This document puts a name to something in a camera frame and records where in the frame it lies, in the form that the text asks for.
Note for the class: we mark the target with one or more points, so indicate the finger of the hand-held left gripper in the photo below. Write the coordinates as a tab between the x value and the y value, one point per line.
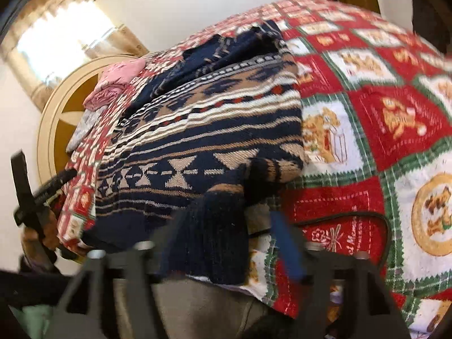
58	183

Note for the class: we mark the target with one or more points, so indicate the grey folded cloth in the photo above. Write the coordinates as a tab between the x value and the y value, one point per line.
84	127

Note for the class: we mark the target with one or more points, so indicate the pink folded cloth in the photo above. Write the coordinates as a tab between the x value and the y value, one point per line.
113	84

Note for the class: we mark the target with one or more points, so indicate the beige window curtain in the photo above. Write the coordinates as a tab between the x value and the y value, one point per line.
53	28

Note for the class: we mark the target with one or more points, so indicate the person's left forearm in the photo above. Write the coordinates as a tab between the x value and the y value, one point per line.
28	284

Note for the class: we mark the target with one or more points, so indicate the cream wooden headboard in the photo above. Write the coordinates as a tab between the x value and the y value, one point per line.
53	120

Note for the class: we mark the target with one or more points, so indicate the red printed blanket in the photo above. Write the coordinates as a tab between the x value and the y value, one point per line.
388	113

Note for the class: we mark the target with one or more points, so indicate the person's grey pants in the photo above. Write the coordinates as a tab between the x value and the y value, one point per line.
197	310

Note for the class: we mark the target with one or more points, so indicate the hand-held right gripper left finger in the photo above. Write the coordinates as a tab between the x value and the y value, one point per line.
170	239

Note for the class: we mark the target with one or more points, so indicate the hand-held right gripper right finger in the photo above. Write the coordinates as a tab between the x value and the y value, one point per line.
286	243

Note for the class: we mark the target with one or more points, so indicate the navy patterned knit sweater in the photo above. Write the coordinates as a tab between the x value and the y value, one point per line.
212	130

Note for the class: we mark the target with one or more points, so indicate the person's left hand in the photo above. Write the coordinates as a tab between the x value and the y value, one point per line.
51	228

